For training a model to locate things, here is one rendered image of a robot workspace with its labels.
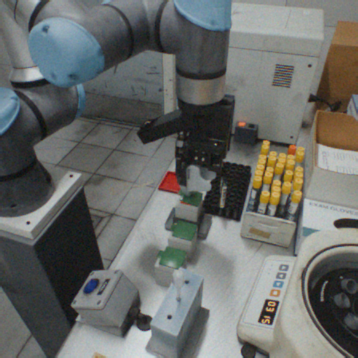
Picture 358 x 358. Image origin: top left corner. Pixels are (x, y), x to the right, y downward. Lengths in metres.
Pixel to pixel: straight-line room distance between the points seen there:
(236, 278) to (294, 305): 0.17
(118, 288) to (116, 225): 1.39
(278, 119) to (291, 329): 0.61
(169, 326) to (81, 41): 0.37
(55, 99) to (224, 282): 0.50
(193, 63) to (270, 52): 0.44
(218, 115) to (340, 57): 0.82
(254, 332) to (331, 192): 0.32
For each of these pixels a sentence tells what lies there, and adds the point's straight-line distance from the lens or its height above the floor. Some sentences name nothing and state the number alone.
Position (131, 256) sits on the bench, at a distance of 0.67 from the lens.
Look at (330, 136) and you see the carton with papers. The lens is 0.91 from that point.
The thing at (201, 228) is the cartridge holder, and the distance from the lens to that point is 0.69.
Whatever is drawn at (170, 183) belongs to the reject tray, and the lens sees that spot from 0.81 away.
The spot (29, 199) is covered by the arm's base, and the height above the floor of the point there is 0.93.
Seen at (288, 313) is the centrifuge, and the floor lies 0.99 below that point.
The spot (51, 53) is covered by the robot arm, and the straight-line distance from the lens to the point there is 0.41.
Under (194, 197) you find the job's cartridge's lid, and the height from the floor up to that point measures 0.96.
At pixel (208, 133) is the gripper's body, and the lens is 0.54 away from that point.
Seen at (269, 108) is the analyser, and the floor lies 0.98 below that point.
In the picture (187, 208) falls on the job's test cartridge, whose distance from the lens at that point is 0.65.
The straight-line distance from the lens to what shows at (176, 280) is 0.44.
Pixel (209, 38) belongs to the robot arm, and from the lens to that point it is 0.46.
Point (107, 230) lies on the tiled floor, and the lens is 1.91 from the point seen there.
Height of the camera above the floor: 1.41
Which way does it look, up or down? 41 degrees down
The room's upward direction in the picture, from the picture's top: straight up
